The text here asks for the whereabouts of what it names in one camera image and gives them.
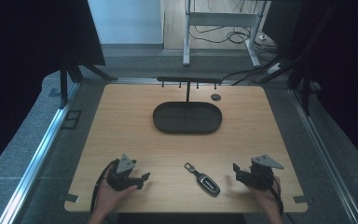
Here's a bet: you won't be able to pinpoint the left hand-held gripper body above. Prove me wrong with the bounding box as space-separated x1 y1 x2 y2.
106 153 138 191

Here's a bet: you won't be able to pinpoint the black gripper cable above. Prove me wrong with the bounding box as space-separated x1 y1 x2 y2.
271 175 284 217
89 159 120 213

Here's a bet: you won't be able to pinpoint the black stand legs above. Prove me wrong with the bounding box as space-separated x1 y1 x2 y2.
59 57 118 109
255 46 321 117

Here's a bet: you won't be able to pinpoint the person's left hand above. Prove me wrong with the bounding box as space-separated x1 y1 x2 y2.
94 178 139 217

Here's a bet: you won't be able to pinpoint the dark curtain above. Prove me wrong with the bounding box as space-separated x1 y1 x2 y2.
262 0 358 175
0 0 106 181

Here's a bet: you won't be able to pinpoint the white power strip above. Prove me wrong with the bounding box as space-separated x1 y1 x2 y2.
266 62 283 75

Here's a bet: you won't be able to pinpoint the aluminium rail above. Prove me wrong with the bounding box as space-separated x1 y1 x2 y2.
0 81 81 224
287 88 358 224

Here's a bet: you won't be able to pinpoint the black car key with ring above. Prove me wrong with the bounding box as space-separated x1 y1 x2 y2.
184 161 221 198

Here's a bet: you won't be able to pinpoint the black floor cables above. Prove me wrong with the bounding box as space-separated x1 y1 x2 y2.
188 0 293 86

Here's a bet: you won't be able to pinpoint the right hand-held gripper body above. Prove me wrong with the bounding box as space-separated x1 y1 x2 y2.
247 154 285 191

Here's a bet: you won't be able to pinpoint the person's right hand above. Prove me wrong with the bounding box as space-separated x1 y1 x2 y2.
246 175 282 216

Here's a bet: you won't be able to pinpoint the black key rack with tray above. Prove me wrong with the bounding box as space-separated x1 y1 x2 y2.
152 76 224 135

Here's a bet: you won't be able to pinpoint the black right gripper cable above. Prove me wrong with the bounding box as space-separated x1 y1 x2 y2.
271 175 284 217

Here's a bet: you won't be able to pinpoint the white metal desk frame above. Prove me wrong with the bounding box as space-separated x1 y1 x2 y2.
182 0 269 68

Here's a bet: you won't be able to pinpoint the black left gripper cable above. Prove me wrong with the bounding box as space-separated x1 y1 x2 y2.
89 159 120 213

